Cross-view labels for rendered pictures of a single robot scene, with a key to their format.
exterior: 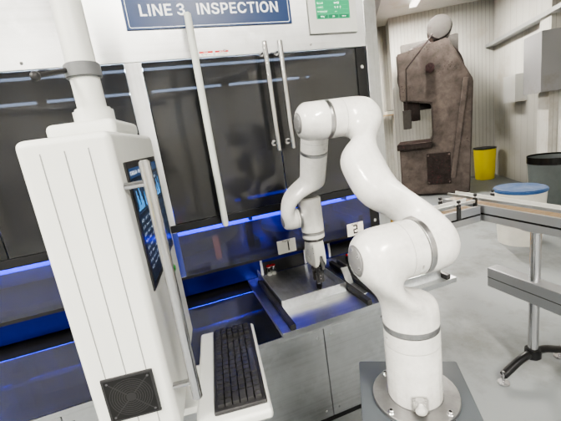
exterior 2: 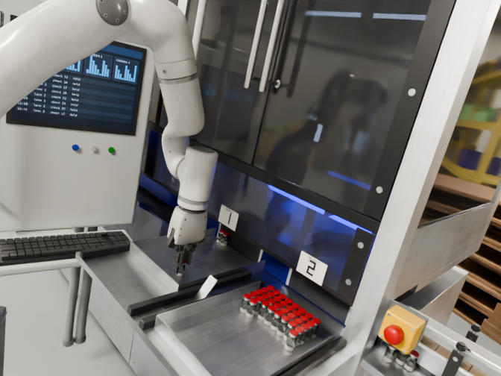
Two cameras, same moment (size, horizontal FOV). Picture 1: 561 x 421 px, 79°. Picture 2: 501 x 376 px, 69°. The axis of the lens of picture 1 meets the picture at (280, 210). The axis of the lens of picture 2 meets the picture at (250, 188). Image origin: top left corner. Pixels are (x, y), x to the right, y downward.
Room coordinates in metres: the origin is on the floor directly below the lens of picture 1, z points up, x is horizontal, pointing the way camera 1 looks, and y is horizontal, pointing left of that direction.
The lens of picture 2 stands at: (0.87, -0.99, 1.44)
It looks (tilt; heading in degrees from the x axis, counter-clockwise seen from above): 15 degrees down; 59
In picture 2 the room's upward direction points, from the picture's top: 13 degrees clockwise
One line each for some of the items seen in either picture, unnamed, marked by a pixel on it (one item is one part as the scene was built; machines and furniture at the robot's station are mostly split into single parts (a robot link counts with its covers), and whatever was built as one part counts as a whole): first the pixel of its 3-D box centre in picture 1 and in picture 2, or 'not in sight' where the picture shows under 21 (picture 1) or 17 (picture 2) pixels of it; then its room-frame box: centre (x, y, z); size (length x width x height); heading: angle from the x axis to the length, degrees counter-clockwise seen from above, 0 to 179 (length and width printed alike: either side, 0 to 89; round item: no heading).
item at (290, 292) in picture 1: (298, 279); (199, 256); (1.32, -0.03, 0.90); 0.34 x 0.26 x 0.04; 17
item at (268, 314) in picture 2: not in sight; (273, 318); (1.39, -0.37, 0.90); 0.18 x 0.02 x 0.05; 107
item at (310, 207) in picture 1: (310, 213); (197, 172); (1.23, -0.11, 1.19); 0.09 x 0.08 x 0.13; 104
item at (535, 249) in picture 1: (534, 296); not in sight; (1.64, -1.29, 0.46); 0.09 x 0.09 x 0.77; 17
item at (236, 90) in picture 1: (221, 139); (222, 57); (1.36, 0.19, 1.50); 0.47 x 0.01 x 0.59; 107
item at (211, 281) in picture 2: (353, 279); (190, 293); (1.21, -0.24, 0.91); 0.14 x 0.03 x 0.06; 17
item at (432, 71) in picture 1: (425, 111); not in sight; (6.46, -2.92, 1.51); 1.57 x 1.38 x 3.02; 78
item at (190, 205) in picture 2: (313, 234); (194, 201); (1.23, -0.11, 1.11); 0.09 x 0.08 x 0.03; 17
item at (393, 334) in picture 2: not in sight; (394, 334); (1.56, -0.57, 0.99); 0.04 x 0.04 x 0.04; 17
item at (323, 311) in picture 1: (343, 281); (214, 298); (1.30, -0.21, 0.87); 0.70 x 0.48 x 0.02; 107
